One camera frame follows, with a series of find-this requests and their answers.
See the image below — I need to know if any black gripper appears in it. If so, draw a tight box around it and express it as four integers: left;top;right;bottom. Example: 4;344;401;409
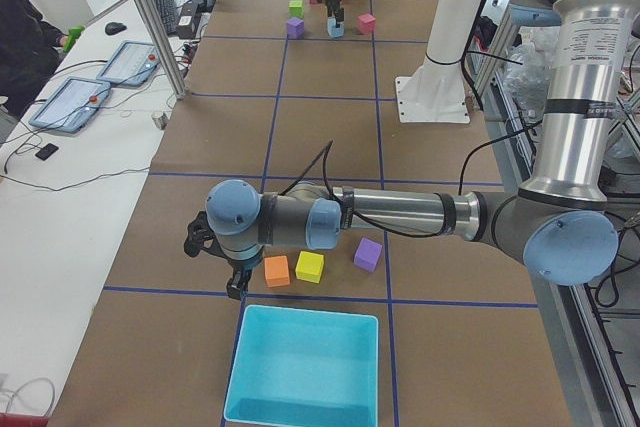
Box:
325;0;344;28
226;252;261;299

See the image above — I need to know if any light blue foam block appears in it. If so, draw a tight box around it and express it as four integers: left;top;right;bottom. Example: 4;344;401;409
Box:
327;17;344;38

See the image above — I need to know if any pink foam block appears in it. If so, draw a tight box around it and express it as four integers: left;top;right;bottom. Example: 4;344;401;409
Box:
357;13;377;35

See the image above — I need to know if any orange foam block near teal bin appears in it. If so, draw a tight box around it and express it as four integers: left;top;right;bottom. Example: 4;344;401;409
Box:
264;255;291;288

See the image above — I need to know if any purple foam block near green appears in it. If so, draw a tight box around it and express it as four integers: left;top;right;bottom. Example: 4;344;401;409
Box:
286;17;305;39

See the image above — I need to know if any yellow foam block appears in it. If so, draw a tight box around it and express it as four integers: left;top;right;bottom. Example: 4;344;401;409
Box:
295;251;325;283

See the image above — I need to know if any teal plastic bin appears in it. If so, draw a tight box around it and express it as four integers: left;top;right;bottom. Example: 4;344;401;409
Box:
224;305;379;426

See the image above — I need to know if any purple foam block near teal bin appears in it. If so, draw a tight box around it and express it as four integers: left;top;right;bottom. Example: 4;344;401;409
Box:
354;237;383;272

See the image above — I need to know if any black keyboard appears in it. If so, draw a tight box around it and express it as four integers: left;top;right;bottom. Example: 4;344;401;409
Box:
153;0;178;36

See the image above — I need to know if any teach pendant tablet far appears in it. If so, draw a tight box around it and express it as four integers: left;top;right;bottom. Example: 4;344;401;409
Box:
96;41;159;87

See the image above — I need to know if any teach pendant tablet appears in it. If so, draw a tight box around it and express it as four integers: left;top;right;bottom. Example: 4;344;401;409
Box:
96;41;159;87
29;77;111;134

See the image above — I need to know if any black computer mouse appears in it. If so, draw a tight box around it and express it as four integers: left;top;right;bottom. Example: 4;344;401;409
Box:
104;22;127;36

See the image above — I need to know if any black smartphone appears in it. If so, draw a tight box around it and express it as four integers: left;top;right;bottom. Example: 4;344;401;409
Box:
35;143;59;161

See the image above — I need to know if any teach pendant tablet near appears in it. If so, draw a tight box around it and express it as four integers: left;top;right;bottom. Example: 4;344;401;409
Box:
29;77;111;134

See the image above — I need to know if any seated person in black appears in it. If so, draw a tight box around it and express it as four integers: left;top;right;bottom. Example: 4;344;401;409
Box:
1;0;68;119

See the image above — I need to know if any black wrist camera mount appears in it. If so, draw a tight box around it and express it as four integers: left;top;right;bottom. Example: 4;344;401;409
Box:
183;211;223;258

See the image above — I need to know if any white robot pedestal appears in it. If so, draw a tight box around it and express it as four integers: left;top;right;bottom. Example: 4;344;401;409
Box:
395;0;482;124

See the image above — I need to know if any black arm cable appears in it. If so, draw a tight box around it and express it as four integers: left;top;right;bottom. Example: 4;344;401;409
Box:
277;137;451;238

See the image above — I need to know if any aluminium frame post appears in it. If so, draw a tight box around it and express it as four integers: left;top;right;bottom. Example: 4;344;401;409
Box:
134;0;187;100

